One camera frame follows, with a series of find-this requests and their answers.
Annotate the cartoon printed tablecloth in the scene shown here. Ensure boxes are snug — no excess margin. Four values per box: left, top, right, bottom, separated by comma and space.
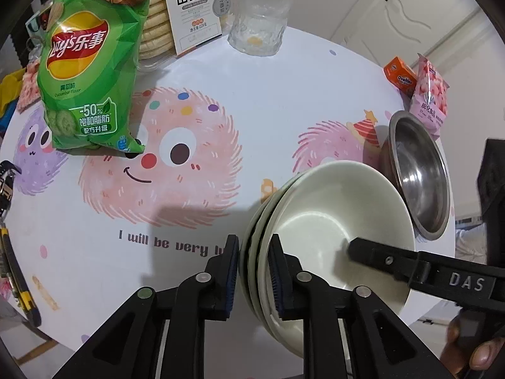
0, 24, 456, 364

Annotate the green potato chips bag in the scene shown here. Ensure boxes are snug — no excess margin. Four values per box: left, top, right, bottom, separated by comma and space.
36, 0, 164, 154

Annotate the person's right hand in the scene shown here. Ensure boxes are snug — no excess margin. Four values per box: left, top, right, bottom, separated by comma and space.
440, 312, 505, 376

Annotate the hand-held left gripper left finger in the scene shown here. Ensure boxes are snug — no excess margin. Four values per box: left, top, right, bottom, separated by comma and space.
76, 234, 241, 379

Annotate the yellow black utility knife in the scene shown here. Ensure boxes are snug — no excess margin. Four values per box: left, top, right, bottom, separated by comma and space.
0, 225, 42, 328

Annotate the white door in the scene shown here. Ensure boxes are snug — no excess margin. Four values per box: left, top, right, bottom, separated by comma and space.
335, 0, 492, 99

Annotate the large steel bowl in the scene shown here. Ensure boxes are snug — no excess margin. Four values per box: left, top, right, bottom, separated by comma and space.
379, 111, 451, 241

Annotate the black metal tool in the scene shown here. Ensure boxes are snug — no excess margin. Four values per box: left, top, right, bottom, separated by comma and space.
0, 160, 22, 222

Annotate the yellow plastic bag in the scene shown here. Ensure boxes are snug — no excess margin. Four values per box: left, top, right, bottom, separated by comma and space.
0, 69, 26, 113

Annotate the cream ceramic bowl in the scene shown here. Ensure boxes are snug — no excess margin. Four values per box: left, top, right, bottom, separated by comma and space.
265, 160, 416, 324

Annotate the biscuit box with white sleeve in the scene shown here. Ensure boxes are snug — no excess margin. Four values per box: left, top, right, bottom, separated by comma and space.
138, 0, 229, 72

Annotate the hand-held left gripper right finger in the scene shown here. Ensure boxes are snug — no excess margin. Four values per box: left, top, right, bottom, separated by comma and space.
267, 234, 441, 379

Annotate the clear drinking glass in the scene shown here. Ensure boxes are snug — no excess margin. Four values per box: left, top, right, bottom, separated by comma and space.
228, 0, 301, 56

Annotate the pink snack bag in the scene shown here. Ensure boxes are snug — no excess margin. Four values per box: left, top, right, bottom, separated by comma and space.
408, 53, 451, 137

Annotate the pink patterned packet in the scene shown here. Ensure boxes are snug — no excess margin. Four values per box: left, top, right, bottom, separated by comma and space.
16, 69, 44, 113

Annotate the medium green bowl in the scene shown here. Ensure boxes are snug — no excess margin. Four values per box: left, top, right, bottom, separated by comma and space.
252, 174, 305, 358

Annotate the orange carton box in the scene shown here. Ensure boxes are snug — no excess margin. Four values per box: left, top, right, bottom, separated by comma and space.
383, 56, 419, 97

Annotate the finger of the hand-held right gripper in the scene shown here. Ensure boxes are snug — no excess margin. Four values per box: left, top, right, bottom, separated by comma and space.
346, 237, 431, 286

